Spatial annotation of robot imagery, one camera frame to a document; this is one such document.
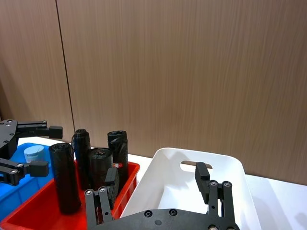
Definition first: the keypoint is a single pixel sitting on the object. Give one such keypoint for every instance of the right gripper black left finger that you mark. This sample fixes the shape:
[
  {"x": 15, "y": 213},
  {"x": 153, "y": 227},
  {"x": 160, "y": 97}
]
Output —
[{"x": 105, "y": 203}]

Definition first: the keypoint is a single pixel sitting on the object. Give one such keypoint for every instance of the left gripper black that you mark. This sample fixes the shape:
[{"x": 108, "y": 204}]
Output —
[{"x": 7, "y": 139}]

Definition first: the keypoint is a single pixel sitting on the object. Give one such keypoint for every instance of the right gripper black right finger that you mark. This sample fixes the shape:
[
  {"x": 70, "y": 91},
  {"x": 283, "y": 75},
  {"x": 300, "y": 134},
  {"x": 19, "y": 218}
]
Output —
[{"x": 226, "y": 198}]

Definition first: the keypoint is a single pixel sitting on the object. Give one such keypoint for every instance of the pale blue bag roll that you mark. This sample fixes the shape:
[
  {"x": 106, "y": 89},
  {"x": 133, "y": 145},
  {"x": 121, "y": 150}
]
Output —
[{"x": 34, "y": 153}]

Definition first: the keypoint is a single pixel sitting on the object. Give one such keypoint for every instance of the blue plastic bin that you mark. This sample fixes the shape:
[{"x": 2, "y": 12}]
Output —
[{"x": 26, "y": 189}]

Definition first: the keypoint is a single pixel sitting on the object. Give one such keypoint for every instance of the black bag roll red label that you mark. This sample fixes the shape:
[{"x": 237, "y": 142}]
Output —
[{"x": 118, "y": 148}]

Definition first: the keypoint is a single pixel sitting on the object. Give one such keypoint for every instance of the white plastic basket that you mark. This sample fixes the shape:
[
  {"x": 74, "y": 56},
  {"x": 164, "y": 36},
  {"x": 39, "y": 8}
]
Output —
[{"x": 168, "y": 172}]

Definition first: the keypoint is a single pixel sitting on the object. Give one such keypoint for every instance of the red plastic bin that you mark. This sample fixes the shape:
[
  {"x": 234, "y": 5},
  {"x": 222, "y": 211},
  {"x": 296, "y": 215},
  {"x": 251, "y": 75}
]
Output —
[{"x": 36, "y": 215}]

